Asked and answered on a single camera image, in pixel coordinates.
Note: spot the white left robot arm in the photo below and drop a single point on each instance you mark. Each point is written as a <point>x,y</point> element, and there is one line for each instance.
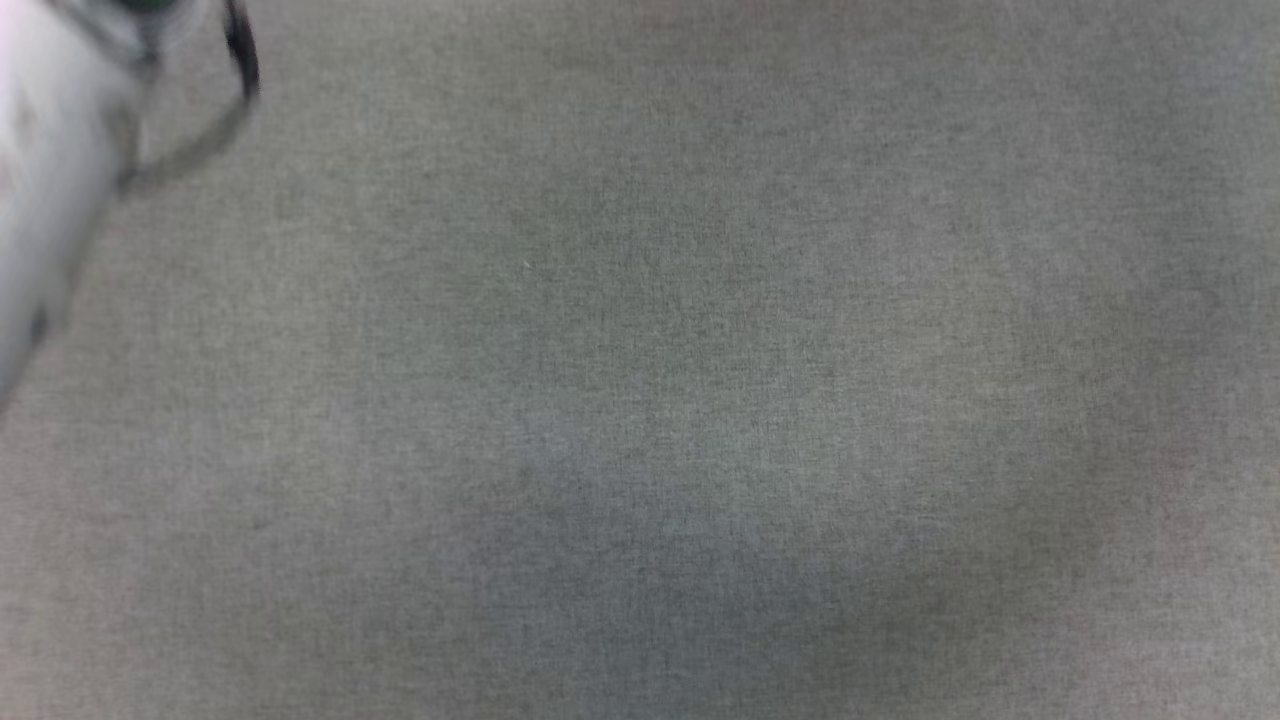
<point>50,150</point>

